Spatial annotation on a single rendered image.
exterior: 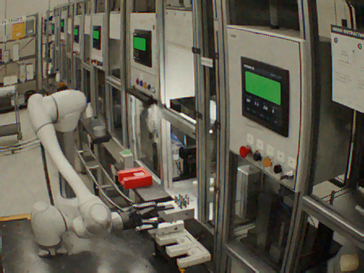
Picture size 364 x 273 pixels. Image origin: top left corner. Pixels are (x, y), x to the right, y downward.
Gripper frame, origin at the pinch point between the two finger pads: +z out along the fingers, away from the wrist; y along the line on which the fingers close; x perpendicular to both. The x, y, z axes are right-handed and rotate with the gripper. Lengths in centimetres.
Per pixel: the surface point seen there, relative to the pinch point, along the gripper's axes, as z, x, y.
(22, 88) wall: -35, 778, -82
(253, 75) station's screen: 15, -38, 61
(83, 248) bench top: -34, 38, -36
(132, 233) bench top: -3, 45, -36
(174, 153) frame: 28, 55, 2
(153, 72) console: 18, 53, 46
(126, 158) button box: 7, 72, -3
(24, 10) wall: -26, 779, 104
